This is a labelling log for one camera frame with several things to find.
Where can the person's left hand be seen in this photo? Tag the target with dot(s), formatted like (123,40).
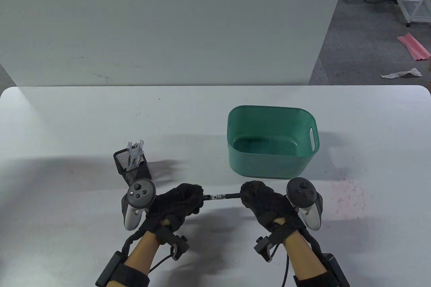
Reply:
(175,203)

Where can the person's right hand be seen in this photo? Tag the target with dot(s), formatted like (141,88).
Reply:
(266,203)

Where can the person's right forearm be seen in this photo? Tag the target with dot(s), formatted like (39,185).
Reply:
(303,256)

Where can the person's left forearm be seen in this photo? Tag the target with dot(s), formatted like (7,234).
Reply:
(141,256)

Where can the black grey left hand controller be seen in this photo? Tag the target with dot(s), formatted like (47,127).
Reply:
(139,192)

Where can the black grey hand controller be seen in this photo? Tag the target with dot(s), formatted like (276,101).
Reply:
(139,192)
(303,192)

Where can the black grey right hand controller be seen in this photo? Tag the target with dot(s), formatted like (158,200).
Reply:
(303,192)

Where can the green plastic bin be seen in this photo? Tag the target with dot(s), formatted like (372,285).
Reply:
(269,162)

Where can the black mesh pen holder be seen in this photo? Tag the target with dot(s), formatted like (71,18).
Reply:
(141,171)

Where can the black left armband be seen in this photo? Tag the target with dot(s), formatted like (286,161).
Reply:
(131,277)

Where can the black armband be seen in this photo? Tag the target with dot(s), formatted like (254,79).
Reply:
(313,280)
(131,277)

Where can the black right armband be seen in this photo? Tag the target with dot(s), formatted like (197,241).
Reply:
(313,280)

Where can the white partition board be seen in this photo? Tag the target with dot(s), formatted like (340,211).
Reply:
(168,24)

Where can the white crumpled paper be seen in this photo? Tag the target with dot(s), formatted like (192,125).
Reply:
(404,73)

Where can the pink folded paper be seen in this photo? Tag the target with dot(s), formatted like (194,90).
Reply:
(414,46)

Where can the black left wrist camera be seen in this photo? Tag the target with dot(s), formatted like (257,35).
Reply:
(180,245)

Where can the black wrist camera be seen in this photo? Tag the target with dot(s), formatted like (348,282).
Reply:
(264,248)
(180,245)

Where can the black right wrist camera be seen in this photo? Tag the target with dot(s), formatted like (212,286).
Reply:
(264,248)

